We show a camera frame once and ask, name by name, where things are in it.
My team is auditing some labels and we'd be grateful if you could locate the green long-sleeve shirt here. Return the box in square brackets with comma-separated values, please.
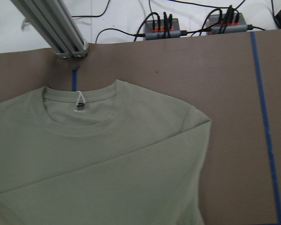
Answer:
[0, 80, 211, 225]

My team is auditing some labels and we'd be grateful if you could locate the brown paper table mat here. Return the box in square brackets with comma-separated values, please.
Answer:
[0, 30, 281, 225]

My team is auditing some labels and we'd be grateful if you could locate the aluminium frame post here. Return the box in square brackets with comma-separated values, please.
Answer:
[12, 0, 88, 59]

